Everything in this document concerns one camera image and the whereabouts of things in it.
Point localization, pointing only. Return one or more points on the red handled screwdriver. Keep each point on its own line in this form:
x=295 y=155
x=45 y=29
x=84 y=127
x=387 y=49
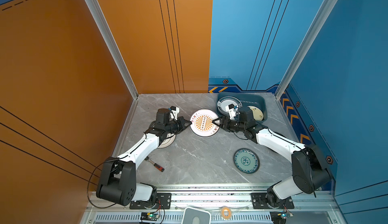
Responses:
x=157 y=166

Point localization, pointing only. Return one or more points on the teal patterned plate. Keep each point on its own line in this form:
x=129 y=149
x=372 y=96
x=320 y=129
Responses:
x=246 y=161

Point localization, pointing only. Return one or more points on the dark rimmed white plate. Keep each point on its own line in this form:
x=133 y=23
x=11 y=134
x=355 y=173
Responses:
x=224 y=102

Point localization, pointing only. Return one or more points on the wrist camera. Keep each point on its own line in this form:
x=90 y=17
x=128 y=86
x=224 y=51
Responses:
x=232 y=111
x=174 y=111

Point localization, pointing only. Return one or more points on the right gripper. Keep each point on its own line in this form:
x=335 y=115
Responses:
x=224 y=120

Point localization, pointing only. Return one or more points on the small orange sunburst plate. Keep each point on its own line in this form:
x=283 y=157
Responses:
x=202 y=123

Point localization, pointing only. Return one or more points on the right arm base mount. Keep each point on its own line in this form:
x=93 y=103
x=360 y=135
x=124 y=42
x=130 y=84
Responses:
x=260 y=201

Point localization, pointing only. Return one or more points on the left circuit board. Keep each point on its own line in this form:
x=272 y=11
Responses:
x=149 y=217

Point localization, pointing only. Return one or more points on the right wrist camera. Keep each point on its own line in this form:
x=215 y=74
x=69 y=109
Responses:
x=232 y=111

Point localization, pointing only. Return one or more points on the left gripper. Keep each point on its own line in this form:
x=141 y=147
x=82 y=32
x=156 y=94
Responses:
x=182 y=121

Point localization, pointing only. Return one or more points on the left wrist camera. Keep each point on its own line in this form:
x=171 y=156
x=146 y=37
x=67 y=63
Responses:
x=174 y=111

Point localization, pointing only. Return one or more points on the tape roll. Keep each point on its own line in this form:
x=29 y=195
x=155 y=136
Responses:
x=226 y=213

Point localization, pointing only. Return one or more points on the teal plastic bin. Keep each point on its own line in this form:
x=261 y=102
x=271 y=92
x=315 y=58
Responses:
x=247 y=100

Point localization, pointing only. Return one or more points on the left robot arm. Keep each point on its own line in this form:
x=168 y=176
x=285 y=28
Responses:
x=117 y=182

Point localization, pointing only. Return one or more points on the white box device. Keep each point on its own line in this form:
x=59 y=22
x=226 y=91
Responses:
x=193 y=215

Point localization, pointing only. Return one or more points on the right circuit board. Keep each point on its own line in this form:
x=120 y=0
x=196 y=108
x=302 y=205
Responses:
x=285 y=215

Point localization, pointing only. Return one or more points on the white flower pattern plate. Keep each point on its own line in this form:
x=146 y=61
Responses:
x=168 y=141

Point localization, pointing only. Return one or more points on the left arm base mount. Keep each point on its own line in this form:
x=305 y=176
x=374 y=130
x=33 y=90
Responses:
x=162 y=200

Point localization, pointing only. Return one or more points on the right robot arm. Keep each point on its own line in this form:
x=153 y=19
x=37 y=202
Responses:
x=310 y=170

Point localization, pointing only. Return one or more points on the cream calligraphy plate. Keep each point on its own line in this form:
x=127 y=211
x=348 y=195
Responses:
x=257 y=113

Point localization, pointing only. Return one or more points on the circuit board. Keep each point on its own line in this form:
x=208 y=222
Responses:
x=149 y=217
x=285 y=215

